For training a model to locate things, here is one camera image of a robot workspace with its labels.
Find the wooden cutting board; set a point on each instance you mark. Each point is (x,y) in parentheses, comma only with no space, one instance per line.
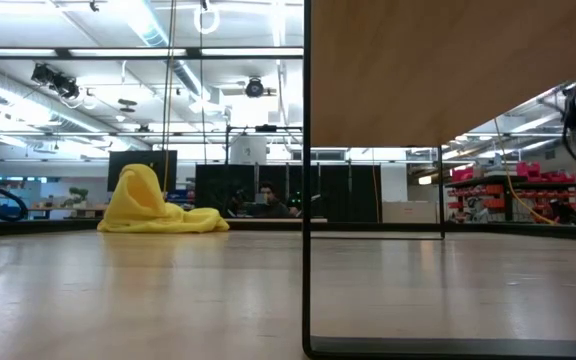
(443,75)

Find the person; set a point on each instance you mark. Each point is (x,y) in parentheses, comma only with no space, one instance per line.
(268,195)

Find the black partition panels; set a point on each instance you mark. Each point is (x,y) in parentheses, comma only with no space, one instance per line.
(338,195)

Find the cardboard box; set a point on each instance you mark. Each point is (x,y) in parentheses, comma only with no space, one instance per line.
(408,212)

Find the yellow cloth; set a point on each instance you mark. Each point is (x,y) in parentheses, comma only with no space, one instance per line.
(143,215)

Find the black monitor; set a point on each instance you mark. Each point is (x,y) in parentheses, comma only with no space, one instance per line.
(115,160)

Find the rack with red bins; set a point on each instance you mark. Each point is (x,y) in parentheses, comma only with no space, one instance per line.
(493,190)

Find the green potted plant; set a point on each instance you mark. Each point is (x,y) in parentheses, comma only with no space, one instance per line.
(78,195)

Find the black ceiling light rig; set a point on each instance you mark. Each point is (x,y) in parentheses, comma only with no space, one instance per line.
(58,82)

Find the black overhead beam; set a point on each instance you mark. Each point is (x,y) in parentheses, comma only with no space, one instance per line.
(18,53)

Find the black ceiling camera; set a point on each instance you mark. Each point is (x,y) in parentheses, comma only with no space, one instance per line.
(254,88)

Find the black metal table frame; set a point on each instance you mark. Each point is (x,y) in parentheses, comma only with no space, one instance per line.
(43,227)

